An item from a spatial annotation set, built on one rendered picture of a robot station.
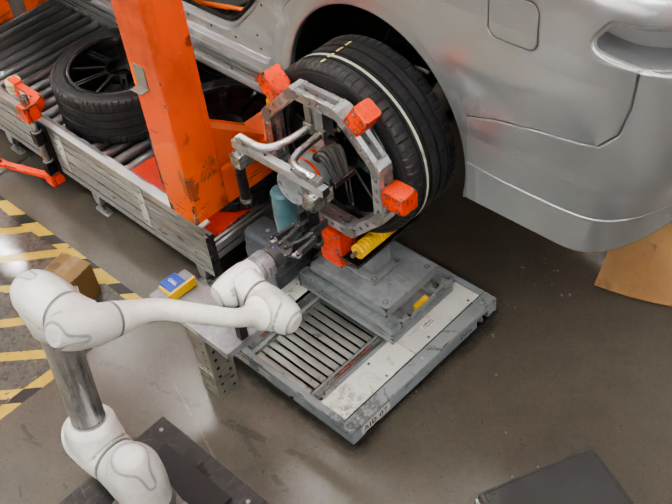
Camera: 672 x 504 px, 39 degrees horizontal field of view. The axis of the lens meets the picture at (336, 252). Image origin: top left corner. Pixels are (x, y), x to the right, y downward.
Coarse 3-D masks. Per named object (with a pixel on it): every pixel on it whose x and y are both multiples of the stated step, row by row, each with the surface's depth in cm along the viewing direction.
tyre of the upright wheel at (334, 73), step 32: (320, 64) 300; (384, 64) 298; (352, 96) 294; (384, 96) 293; (416, 96) 297; (384, 128) 292; (416, 128) 296; (448, 128) 304; (416, 160) 297; (448, 160) 309; (384, 224) 323
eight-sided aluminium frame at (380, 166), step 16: (304, 80) 304; (288, 96) 304; (304, 96) 298; (320, 96) 300; (336, 96) 296; (272, 112) 317; (336, 112) 291; (272, 128) 324; (352, 144) 294; (368, 144) 296; (288, 160) 337; (368, 160) 295; (384, 160) 294; (384, 176) 300; (304, 208) 339; (336, 208) 334; (384, 208) 304; (336, 224) 330; (352, 224) 326; (368, 224) 315
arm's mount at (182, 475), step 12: (168, 456) 302; (180, 456) 302; (168, 468) 299; (180, 468) 299; (192, 468) 298; (180, 480) 295; (192, 480) 295; (204, 480) 295; (108, 492) 295; (180, 492) 292; (192, 492) 292; (204, 492) 292; (216, 492) 291
